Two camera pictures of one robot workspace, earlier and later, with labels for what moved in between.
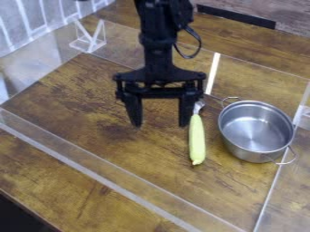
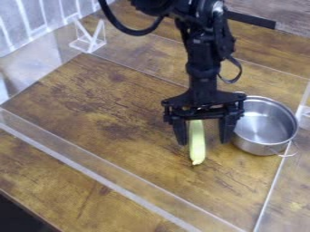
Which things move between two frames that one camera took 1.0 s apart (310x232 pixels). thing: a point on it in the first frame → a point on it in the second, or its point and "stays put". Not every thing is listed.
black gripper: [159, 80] → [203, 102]
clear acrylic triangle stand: [84, 42] stays put
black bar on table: [237, 15] stays put
